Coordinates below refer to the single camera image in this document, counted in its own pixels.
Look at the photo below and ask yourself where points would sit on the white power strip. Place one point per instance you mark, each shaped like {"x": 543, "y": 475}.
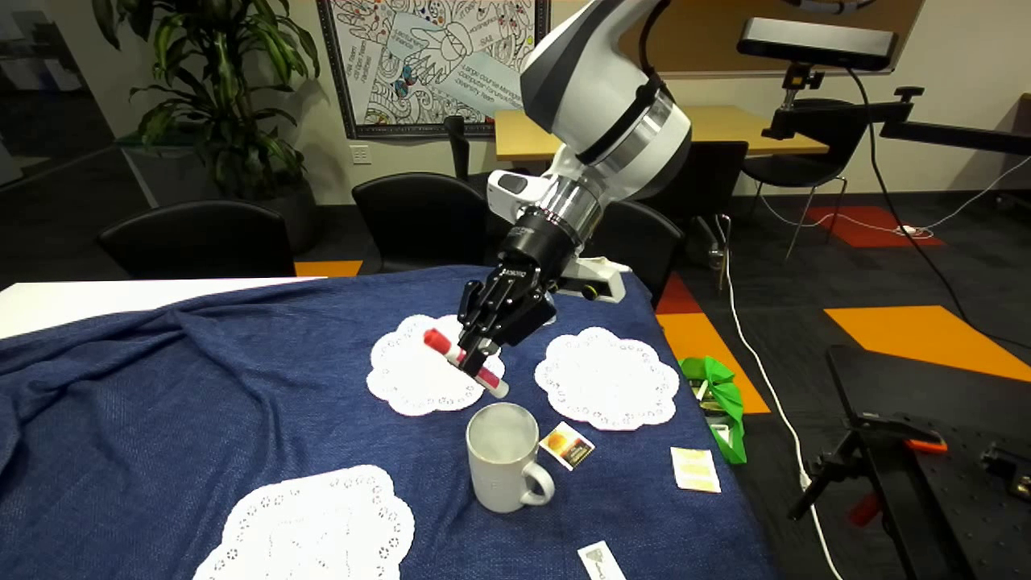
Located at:
{"x": 914, "y": 232}

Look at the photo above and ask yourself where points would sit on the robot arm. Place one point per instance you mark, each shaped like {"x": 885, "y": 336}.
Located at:
{"x": 596, "y": 89}

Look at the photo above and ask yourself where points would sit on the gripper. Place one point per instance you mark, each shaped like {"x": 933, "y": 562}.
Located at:
{"x": 532, "y": 258}

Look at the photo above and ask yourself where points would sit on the green bag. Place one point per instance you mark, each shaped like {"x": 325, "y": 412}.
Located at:
{"x": 721, "y": 399}

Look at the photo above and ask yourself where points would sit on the wall socket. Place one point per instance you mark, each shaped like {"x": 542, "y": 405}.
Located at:
{"x": 359, "y": 154}

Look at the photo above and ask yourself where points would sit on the orange and black sachet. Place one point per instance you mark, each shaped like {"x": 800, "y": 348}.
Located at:
{"x": 568, "y": 445}

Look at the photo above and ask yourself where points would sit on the yellow and white sachet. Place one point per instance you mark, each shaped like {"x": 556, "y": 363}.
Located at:
{"x": 695, "y": 470}

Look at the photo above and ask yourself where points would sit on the white paper doily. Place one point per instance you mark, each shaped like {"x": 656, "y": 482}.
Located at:
{"x": 314, "y": 528}
{"x": 608, "y": 379}
{"x": 411, "y": 379}

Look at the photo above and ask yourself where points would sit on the black chair with metal legs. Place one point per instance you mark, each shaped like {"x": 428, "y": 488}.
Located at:
{"x": 805, "y": 165}

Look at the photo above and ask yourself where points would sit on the white mug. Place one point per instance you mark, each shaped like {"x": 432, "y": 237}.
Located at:
{"x": 499, "y": 467}

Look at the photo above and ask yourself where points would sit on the wooden table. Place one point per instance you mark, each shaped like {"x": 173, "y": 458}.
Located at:
{"x": 725, "y": 129}

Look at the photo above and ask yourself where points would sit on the potted plant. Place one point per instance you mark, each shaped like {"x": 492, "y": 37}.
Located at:
{"x": 217, "y": 105}

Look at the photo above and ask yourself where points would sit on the framed poster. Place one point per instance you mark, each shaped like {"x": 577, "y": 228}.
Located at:
{"x": 419, "y": 64}

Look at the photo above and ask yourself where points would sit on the black clamp with orange trigger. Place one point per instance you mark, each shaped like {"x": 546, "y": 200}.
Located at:
{"x": 886, "y": 431}

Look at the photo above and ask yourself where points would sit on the camera on mount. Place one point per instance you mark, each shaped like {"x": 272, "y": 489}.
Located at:
{"x": 817, "y": 42}

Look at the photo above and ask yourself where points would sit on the red and white marker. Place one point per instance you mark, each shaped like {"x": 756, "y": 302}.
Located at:
{"x": 439, "y": 342}

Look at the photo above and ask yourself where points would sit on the blue cloth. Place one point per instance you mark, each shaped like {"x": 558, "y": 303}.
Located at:
{"x": 201, "y": 387}

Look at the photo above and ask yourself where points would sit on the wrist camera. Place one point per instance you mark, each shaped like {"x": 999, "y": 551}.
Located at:
{"x": 600, "y": 278}

